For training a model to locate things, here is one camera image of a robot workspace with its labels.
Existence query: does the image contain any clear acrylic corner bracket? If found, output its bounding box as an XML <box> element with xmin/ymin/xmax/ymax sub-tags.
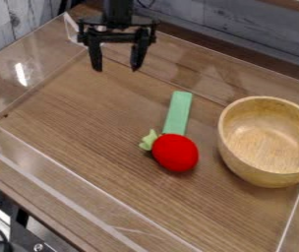
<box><xmin>62</xmin><ymin>13</ymin><xmax>88</xmax><ymax>49</ymax></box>

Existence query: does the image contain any red plush strawberry toy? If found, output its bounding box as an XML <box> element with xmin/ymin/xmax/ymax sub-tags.
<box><xmin>139</xmin><ymin>129</ymin><xmax>199</xmax><ymax>172</ymax></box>

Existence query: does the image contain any green rectangular block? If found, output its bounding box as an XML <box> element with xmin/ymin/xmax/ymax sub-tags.
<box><xmin>163</xmin><ymin>92</ymin><xmax>192</xmax><ymax>135</ymax></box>

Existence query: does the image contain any clear acrylic tray wall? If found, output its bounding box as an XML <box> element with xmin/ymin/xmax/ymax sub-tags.
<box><xmin>0</xmin><ymin>126</ymin><xmax>201</xmax><ymax>252</ymax></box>

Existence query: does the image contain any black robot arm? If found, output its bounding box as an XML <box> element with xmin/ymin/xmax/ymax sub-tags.
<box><xmin>77</xmin><ymin>0</ymin><xmax>160</xmax><ymax>72</ymax></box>

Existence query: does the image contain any black metal table frame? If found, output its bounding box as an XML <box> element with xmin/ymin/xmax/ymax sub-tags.
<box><xmin>9</xmin><ymin>207</ymin><xmax>62</xmax><ymax>252</ymax></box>

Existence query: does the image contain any wooden bowl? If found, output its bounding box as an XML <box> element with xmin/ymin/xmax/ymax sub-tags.
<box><xmin>218</xmin><ymin>96</ymin><xmax>299</xmax><ymax>188</ymax></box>

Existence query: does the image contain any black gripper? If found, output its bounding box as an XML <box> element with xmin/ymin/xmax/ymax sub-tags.
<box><xmin>77</xmin><ymin>15</ymin><xmax>159</xmax><ymax>72</ymax></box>

